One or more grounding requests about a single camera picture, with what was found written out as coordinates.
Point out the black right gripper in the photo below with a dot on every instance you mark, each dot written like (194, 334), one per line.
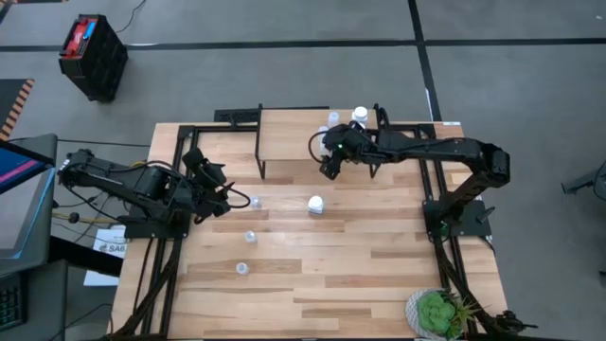
(355, 144)

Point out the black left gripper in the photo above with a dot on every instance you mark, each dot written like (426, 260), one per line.
(194, 199)

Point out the plain white plastic bottle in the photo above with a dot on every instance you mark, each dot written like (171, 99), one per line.
(323, 132)
(333, 118)

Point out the white melatonin bottle blue label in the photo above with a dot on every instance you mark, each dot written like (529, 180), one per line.
(360, 113)
(315, 204)

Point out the clear plastic pill bottle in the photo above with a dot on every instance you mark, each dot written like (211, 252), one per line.
(255, 202)
(242, 269)
(250, 236)

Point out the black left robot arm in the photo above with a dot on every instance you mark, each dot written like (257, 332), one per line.
(118, 180)

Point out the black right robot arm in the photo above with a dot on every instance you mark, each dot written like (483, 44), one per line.
(435, 147)

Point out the wooden shelf black legs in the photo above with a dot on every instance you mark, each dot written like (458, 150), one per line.
(284, 137)

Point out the black power strip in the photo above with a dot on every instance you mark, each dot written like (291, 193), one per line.
(237, 116)

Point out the white paper sheet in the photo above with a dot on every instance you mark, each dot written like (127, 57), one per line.
(113, 241)

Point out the black crate red top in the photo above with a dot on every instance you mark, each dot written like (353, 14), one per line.
(94, 61)

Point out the potted green succulent plant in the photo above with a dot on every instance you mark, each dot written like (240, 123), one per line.
(435, 312)

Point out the grey tilted touchscreen monitor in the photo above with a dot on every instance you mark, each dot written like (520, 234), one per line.
(19, 175)

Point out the black yellow hazard mat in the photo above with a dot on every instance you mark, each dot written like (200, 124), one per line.
(14, 104)

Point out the black backlit keyboard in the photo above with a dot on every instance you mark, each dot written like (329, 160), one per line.
(10, 303)

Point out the black table clamp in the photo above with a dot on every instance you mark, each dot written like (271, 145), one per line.
(509, 322)

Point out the black chair base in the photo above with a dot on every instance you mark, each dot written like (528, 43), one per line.
(582, 182)

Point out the black aluminium table frame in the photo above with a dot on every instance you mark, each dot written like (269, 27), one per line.
(222, 128)

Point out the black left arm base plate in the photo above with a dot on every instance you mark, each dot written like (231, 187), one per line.
(151, 232)

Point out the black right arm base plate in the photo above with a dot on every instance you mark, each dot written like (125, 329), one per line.
(473, 218)

